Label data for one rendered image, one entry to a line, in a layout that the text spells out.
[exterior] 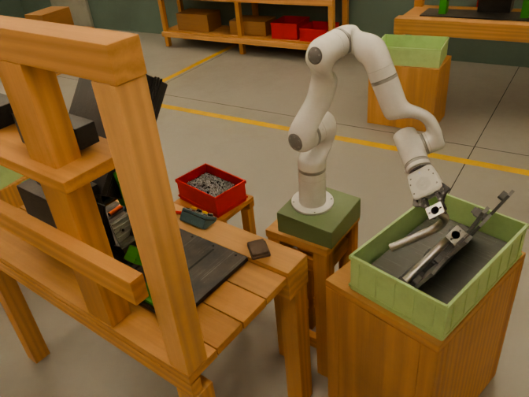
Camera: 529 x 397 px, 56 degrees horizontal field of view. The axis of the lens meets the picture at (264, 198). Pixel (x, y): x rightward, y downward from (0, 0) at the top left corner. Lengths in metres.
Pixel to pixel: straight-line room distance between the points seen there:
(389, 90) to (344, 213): 0.68
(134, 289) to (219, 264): 0.63
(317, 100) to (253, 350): 1.54
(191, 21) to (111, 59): 7.20
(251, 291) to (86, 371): 1.39
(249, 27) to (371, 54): 6.02
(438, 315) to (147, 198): 1.07
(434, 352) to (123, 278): 1.10
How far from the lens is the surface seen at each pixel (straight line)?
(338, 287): 2.08
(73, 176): 1.51
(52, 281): 2.26
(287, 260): 2.04
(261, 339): 2.96
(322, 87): 1.88
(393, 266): 2.10
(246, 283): 1.98
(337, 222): 2.16
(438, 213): 1.69
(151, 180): 1.27
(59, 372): 3.15
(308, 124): 1.95
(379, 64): 1.72
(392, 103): 1.74
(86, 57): 1.20
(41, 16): 8.60
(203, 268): 2.06
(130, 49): 1.16
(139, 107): 1.20
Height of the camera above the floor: 2.20
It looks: 33 degrees down
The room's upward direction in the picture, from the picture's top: 6 degrees counter-clockwise
